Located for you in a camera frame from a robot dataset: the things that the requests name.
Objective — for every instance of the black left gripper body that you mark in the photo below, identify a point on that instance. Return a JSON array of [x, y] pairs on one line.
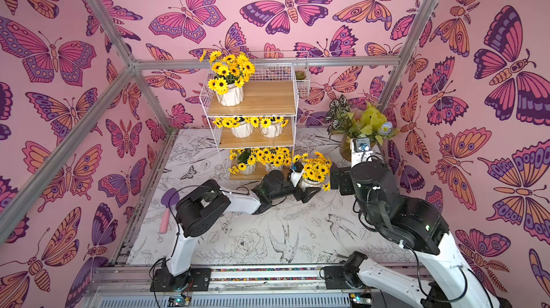
[[298, 195]]

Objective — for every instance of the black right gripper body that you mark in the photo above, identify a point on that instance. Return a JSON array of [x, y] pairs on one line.
[[340, 177]]

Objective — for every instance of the sunflower pot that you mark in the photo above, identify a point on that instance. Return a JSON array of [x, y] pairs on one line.
[[316, 169], [273, 158], [227, 77], [244, 161], [270, 127], [240, 127]]

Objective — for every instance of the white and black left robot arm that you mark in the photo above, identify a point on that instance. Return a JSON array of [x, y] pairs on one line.
[[199, 210]]

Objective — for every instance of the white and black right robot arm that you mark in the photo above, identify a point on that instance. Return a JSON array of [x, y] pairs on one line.
[[417, 226]]

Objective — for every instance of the green plant in glass vase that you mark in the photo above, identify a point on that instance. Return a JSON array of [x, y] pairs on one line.
[[369, 123]]

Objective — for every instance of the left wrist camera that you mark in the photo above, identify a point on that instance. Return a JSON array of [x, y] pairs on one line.
[[295, 176]]

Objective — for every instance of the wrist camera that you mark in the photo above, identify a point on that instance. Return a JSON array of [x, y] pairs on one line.
[[295, 176], [362, 151]]

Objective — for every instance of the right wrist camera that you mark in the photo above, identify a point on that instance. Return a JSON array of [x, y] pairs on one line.
[[362, 151]]

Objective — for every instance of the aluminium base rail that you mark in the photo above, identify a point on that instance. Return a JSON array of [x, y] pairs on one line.
[[296, 285]]

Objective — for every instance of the white wire wooden shelf rack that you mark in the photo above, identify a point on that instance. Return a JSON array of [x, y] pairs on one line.
[[271, 91]]

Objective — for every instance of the small white wire basket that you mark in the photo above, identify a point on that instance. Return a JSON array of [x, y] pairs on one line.
[[303, 81]]

